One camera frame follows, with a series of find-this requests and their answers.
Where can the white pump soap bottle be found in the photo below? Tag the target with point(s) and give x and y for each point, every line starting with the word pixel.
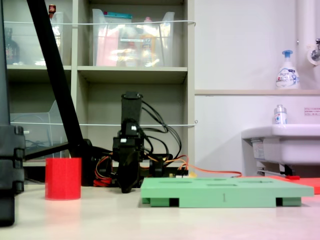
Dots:
pixel 287 75

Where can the orange bottle with pink cap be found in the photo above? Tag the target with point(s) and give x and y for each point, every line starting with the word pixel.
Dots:
pixel 148 42

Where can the notched black stack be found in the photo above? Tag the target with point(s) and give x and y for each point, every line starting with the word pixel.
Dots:
pixel 10 155

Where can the beige shelf unit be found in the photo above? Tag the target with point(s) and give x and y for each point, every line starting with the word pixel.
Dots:
pixel 132 75

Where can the black camera tripod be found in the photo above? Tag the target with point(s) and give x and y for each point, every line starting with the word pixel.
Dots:
pixel 55 67

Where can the small circuit board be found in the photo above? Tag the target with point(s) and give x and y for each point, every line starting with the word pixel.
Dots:
pixel 181 175

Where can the small clear sanitizer bottle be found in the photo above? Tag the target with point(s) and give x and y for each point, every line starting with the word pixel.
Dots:
pixel 280 116

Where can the white sink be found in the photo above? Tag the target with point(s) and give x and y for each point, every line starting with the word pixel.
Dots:
pixel 287 147

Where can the empty clear plastic bin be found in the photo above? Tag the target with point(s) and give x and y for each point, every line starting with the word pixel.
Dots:
pixel 37 130

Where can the clear bin with packages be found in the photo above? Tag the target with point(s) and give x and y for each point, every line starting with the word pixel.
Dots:
pixel 130 47

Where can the clear bin with dark bottle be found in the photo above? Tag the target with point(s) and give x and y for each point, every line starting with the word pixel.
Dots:
pixel 27 45

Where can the dark glass bottle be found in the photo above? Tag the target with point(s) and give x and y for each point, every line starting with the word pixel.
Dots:
pixel 12 50

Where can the red capped bottle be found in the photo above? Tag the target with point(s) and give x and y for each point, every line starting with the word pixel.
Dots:
pixel 52 10

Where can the green shape sorting board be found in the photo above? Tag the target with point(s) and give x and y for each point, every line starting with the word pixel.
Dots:
pixel 200 193

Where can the metal wall faucet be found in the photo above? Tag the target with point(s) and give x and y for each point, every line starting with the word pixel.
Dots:
pixel 315 53

